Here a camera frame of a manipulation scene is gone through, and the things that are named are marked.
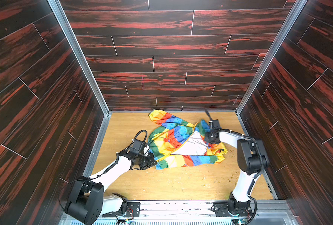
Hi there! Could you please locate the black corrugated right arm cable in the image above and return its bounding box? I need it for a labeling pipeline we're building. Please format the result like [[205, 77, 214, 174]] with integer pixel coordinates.
[[204, 110, 265, 225]]

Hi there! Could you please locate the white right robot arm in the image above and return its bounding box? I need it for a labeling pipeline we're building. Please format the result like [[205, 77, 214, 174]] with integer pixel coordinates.
[[205, 120, 270, 202]]

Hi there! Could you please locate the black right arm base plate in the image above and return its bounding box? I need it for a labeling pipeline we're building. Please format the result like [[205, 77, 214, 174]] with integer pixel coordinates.
[[211, 199, 253, 217]]

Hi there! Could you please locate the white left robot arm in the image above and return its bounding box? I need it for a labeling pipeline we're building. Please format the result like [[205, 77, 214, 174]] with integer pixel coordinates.
[[64, 139, 157, 225]]

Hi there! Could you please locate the aluminium frame post right corner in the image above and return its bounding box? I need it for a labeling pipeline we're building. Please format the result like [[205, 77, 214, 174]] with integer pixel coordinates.
[[236, 0, 307, 116]]

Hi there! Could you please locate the rainbow striped zip jacket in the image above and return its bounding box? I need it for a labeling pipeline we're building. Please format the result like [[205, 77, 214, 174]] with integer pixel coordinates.
[[148, 109, 228, 170]]

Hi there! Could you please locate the aluminium frame post corner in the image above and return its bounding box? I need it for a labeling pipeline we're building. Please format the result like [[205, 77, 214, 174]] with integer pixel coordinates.
[[236, 0, 307, 116], [47, 0, 110, 116]]

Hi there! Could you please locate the aluminium front rail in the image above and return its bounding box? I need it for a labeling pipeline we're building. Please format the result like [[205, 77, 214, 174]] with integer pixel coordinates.
[[59, 200, 299, 225]]

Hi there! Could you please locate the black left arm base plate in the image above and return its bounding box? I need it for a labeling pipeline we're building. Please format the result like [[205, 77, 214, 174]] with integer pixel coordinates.
[[101, 201, 141, 218]]

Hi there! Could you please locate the aluminium frame post left corner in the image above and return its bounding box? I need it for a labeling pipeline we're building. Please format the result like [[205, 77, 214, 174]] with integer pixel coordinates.
[[47, 0, 110, 116]]

